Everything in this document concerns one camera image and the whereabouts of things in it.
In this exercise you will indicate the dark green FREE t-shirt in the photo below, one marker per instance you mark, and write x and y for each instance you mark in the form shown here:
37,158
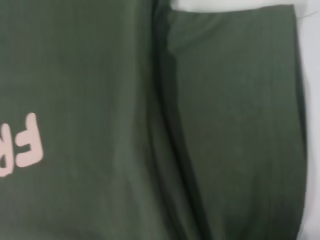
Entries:
150,100

